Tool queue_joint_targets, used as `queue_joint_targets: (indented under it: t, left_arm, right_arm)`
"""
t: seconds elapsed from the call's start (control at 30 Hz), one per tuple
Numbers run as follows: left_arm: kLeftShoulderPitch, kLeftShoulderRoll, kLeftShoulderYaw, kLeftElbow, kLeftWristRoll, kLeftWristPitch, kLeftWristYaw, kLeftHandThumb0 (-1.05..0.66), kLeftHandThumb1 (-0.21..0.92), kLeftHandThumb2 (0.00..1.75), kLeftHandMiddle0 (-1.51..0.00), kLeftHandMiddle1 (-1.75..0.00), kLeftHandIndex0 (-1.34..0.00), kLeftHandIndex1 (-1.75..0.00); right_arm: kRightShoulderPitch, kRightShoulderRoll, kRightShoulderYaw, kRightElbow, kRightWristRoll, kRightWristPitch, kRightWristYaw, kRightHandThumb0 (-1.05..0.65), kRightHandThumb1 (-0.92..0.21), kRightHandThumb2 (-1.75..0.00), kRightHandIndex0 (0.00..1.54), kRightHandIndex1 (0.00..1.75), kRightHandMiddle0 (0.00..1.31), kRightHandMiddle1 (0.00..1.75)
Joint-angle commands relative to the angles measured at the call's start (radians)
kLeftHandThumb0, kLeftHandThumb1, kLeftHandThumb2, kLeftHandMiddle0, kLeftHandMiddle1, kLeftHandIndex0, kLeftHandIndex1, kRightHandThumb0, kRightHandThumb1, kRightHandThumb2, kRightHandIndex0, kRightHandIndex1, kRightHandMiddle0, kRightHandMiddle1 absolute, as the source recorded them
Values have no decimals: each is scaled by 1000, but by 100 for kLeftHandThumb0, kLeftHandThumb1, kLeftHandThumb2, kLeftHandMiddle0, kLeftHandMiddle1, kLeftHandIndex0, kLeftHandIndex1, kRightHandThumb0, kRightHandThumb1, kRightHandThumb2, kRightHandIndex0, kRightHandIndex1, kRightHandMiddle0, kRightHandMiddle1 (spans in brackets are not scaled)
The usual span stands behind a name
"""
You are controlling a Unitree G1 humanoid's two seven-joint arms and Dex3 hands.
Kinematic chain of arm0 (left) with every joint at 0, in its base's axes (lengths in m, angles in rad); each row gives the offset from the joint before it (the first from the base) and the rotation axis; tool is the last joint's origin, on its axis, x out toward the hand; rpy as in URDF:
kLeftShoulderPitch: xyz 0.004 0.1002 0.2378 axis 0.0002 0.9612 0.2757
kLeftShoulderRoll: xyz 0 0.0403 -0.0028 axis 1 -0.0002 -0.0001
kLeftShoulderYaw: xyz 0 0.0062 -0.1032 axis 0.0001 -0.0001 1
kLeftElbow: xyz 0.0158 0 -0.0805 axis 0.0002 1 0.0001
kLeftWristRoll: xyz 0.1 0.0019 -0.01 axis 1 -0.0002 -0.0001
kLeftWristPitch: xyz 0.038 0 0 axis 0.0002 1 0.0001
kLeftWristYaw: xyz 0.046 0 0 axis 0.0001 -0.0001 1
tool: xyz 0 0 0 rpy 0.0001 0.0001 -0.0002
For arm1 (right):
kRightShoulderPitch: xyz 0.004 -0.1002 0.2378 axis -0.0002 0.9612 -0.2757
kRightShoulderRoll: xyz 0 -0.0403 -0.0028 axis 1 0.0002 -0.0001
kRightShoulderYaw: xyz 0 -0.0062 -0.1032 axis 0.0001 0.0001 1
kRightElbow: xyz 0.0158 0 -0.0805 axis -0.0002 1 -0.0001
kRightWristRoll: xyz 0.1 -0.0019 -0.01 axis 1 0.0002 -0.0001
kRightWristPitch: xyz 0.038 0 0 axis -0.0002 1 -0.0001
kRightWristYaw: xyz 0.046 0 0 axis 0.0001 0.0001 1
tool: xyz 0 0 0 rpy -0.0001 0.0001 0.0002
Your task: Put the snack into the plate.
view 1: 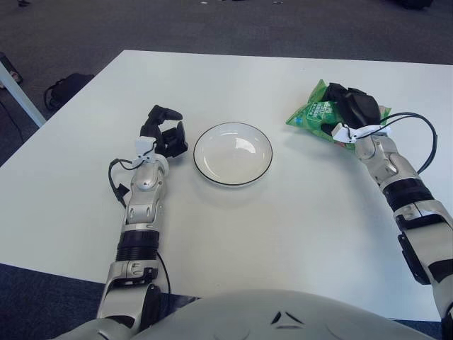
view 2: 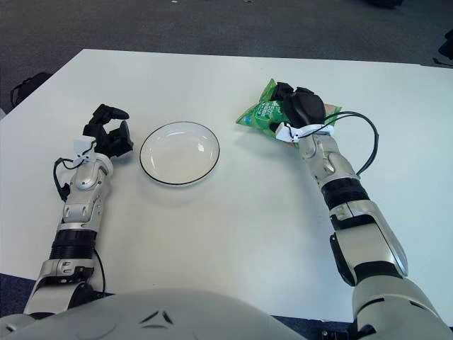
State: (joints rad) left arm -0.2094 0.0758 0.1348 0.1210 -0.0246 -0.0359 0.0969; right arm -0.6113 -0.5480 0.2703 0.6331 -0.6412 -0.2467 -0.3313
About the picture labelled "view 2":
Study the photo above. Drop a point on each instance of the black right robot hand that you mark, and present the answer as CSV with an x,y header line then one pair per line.
x,y
304,108

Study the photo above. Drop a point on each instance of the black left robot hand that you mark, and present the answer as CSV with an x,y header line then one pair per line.
x,y
113,141

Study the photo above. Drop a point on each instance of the green potato chips bag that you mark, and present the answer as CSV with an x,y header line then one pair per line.
x,y
258,115

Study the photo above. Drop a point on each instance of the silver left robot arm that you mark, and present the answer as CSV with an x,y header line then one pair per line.
x,y
81,184

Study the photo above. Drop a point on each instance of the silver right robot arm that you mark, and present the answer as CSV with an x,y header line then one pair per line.
x,y
354,198

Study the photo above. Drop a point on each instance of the white plate with black rim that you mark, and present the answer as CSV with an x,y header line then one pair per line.
x,y
177,152

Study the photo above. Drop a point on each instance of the white left wrist connector block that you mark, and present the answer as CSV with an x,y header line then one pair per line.
x,y
80,146

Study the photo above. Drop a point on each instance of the white wrist connector block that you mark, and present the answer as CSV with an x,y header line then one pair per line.
x,y
80,146
283,134

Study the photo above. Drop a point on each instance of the white right wrist connector block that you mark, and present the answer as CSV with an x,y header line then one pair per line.
x,y
283,134

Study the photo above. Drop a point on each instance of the black backpack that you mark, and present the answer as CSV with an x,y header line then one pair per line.
x,y
30,85

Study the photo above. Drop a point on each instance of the grey robot torso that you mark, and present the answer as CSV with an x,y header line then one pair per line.
x,y
159,318

